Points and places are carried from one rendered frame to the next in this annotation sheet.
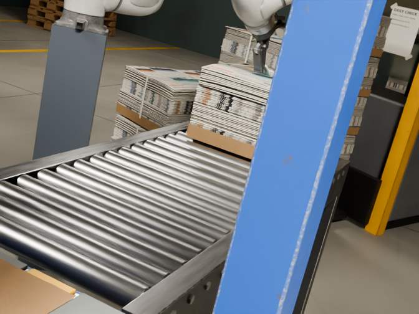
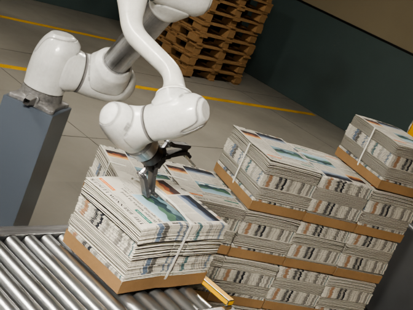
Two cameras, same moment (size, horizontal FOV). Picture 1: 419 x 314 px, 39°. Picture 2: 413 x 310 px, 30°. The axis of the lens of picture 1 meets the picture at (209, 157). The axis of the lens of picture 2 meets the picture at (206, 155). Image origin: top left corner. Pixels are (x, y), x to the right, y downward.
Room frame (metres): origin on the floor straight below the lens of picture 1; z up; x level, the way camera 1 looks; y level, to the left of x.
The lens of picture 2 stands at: (-0.18, -0.78, 1.85)
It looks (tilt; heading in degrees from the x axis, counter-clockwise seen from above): 16 degrees down; 15
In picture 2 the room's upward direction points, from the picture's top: 23 degrees clockwise
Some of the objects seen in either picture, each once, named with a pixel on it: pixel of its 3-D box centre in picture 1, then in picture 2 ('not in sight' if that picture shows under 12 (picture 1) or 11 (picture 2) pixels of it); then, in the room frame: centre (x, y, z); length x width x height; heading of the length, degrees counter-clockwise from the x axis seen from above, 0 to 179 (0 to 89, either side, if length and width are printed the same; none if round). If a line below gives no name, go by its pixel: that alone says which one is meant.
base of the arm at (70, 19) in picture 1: (82, 20); (39, 95); (2.28, 0.58, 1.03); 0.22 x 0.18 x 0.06; 11
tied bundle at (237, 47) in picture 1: (265, 60); (266, 173); (3.07, -0.16, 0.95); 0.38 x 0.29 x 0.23; 47
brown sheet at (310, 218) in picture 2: not in sight; (310, 202); (3.27, -0.37, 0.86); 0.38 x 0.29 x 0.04; 45
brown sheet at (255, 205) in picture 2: not in sight; (258, 190); (3.06, -0.16, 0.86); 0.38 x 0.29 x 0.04; 47
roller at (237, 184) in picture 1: (201, 176); (31, 286); (1.55, 0.01, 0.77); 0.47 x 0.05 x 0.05; 68
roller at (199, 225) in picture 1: (138, 205); not in sight; (1.25, 0.13, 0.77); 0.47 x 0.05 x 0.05; 68
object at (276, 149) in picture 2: (270, 37); (276, 148); (3.07, -0.16, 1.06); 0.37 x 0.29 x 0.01; 47
